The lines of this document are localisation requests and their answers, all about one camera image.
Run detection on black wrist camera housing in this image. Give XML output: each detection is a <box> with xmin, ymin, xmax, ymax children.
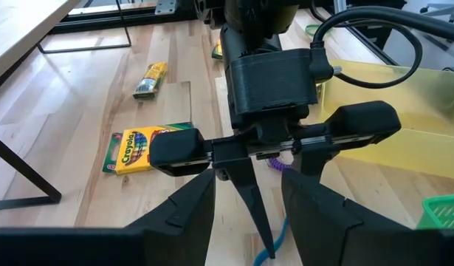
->
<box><xmin>226</xmin><ymin>47</ymin><xmax>323</xmax><ymax>116</ymax></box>

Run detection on purple coil wristband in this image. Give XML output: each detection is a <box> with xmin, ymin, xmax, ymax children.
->
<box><xmin>265</xmin><ymin>157</ymin><xmax>292</xmax><ymax>173</ymax></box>

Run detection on small Crayola crayon box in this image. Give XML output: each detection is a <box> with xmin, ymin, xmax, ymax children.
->
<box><xmin>132</xmin><ymin>61</ymin><xmax>169</xmax><ymax>100</ymax></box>
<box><xmin>210</xmin><ymin>38</ymin><xmax>224</xmax><ymax>61</ymax></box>

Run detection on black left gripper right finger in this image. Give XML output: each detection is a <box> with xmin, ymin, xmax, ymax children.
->
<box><xmin>281</xmin><ymin>168</ymin><xmax>414</xmax><ymax>231</ymax></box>

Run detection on office chair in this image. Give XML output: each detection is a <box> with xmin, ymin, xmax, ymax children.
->
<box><xmin>420</xmin><ymin>0</ymin><xmax>454</xmax><ymax>24</ymax></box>

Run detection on black aluminium rig frame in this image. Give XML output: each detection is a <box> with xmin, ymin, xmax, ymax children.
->
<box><xmin>49</xmin><ymin>0</ymin><xmax>454</xmax><ymax>71</ymax></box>

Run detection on blue rubber band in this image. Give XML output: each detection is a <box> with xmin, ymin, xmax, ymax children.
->
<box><xmin>252</xmin><ymin>216</ymin><xmax>289</xmax><ymax>266</ymax></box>

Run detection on silver metal bracket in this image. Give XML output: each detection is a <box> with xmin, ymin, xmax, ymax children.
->
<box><xmin>154</xmin><ymin>0</ymin><xmax>178</xmax><ymax>16</ymax></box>

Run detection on green rubber band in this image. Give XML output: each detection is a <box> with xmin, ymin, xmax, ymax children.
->
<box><xmin>303</xmin><ymin>24</ymin><xmax>326</xmax><ymax>38</ymax></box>

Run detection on black camera cable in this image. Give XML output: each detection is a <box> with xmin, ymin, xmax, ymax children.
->
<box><xmin>309</xmin><ymin>5</ymin><xmax>454</xmax><ymax>89</ymax></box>

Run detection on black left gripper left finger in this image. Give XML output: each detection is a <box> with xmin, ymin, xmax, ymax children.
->
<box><xmin>125</xmin><ymin>168</ymin><xmax>217</xmax><ymax>230</ymax></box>

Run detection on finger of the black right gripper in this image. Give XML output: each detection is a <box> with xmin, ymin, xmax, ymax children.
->
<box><xmin>211</xmin><ymin>145</ymin><xmax>277</xmax><ymax>260</ymax></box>
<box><xmin>292</xmin><ymin>146</ymin><xmax>341</xmax><ymax>183</ymax></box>

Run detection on yellow translucent plastic bin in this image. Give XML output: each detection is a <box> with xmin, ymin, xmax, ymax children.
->
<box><xmin>317</xmin><ymin>58</ymin><xmax>454</xmax><ymax>174</ymax></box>

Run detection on green plastic basket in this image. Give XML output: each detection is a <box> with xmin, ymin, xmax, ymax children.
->
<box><xmin>416</xmin><ymin>194</ymin><xmax>454</xmax><ymax>231</ymax></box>

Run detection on wooden shelf riser black legs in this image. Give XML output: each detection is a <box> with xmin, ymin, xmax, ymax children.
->
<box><xmin>0</xmin><ymin>0</ymin><xmax>133</xmax><ymax>212</ymax></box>

